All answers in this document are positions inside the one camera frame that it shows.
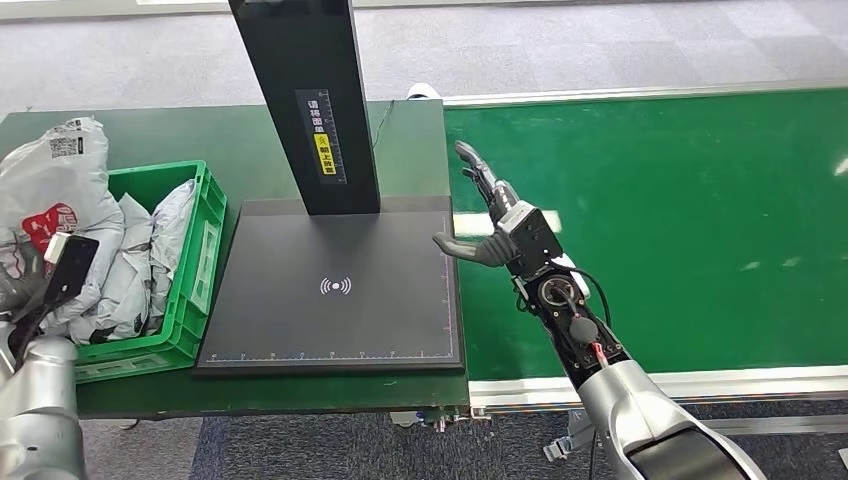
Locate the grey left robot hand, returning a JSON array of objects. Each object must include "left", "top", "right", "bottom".
[{"left": 0, "top": 241, "right": 49, "bottom": 314}]

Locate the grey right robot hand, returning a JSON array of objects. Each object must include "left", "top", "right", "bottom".
[{"left": 432, "top": 140, "right": 525, "bottom": 270}]

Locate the white red-printed poly mailer package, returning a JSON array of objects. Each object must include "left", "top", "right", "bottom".
[{"left": 0, "top": 117, "right": 127, "bottom": 326}]

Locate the large grey poly mailer package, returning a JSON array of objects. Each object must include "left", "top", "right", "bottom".
[{"left": 69, "top": 192, "right": 155, "bottom": 346}]

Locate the narrow grey crumpled mailer package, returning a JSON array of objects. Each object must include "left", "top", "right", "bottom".
[{"left": 148, "top": 178, "right": 199, "bottom": 321}]

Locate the black scanner base platform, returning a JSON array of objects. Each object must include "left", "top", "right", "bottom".
[{"left": 193, "top": 195, "right": 466, "bottom": 378}]

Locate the green plastic crate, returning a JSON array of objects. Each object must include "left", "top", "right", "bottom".
[{"left": 72, "top": 159, "right": 228, "bottom": 386}]

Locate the metal table fitting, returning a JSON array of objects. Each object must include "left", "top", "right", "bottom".
[{"left": 389, "top": 407, "right": 493, "bottom": 435}]

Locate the yellow and black column label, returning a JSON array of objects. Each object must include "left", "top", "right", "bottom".
[{"left": 294, "top": 87, "right": 348, "bottom": 186}]

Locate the dark green table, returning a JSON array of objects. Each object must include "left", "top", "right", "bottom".
[{"left": 0, "top": 99, "right": 472, "bottom": 423}]

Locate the black scanner column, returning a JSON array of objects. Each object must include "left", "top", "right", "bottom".
[{"left": 227, "top": 0, "right": 382, "bottom": 217}]

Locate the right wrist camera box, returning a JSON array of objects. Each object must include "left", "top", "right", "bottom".
[{"left": 496, "top": 203, "right": 564, "bottom": 280}]

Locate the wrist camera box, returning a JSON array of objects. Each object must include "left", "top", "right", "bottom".
[
  {"left": 496, "top": 203, "right": 564, "bottom": 280},
  {"left": 42, "top": 231, "right": 101, "bottom": 306}
]

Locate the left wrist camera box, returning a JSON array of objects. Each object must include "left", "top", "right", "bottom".
[{"left": 42, "top": 231, "right": 101, "bottom": 306}]

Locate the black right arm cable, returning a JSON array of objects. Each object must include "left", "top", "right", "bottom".
[{"left": 568, "top": 266, "right": 614, "bottom": 331}]

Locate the thin black table cable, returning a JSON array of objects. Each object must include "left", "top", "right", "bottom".
[{"left": 370, "top": 99, "right": 396, "bottom": 150}]

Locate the aluminium conveyor rail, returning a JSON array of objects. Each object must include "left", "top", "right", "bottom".
[
  {"left": 468, "top": 366, "right": 848, "bottom": 415},
  {"left": 442, "top": 78, "right": 848, "bottom": 107}
]

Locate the metal conveyor bracket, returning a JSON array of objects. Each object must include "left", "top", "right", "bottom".
[{"left": 543, "top": 410, "right": 598, "bottom": 463}]

